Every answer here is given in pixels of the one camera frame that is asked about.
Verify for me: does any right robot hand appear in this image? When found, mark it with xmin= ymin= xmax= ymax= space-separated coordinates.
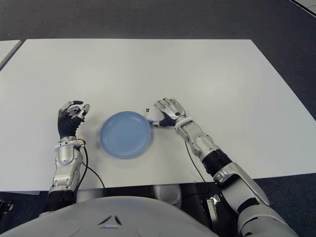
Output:
xmin=152 ymin=98 xmax=186 ymax=128

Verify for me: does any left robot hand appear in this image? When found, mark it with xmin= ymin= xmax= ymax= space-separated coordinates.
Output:
xmin=57 ymin=100 xmax=90 ymax=139

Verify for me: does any white wall charger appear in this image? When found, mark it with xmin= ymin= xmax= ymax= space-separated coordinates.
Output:
xmin=144 ymin=108 xmax=165 ymax=127

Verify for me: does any blue round plate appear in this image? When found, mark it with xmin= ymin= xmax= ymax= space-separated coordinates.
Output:
xmin=99 ymin=111 xmax=154 ymax=159

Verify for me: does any white robot leg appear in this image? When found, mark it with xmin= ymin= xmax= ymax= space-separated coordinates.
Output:
xmin=152 ymin=184 xmax=182 ymax=206

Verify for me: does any white side table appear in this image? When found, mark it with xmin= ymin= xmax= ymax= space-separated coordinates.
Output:
xmin=0 ymin=39 xmax=22 ymax=70

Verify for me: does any black floor device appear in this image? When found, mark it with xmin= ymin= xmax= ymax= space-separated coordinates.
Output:
xmin=0 ymin=199 xmax=13 ymax=214

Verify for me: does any silver metal buckle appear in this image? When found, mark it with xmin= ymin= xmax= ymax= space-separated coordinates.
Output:
xmin=205 ymin=195 xmax=220 ymax=233

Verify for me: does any grey robot torso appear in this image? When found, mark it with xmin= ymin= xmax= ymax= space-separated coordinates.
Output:
xmin=0 ymin=196 xmax=219 ymax=237

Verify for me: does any white curved floor object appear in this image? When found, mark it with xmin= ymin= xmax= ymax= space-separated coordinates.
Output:
xmin=288 ymin=0 xmax=316 ymax=12

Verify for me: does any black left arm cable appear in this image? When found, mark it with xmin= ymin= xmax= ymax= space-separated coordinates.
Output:
xmin=78 ymin=144 xmax=106 ymax=197

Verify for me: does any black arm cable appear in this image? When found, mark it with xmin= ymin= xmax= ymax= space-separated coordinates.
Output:
xmin=78 ymin=144 xmax=106 ymax=197
xmin=185 ymin=140 xmax=207 ymax=185

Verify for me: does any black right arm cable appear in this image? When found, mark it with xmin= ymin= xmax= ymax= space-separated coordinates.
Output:
xmin=185 ymin=140 xmax=207 ymax=185

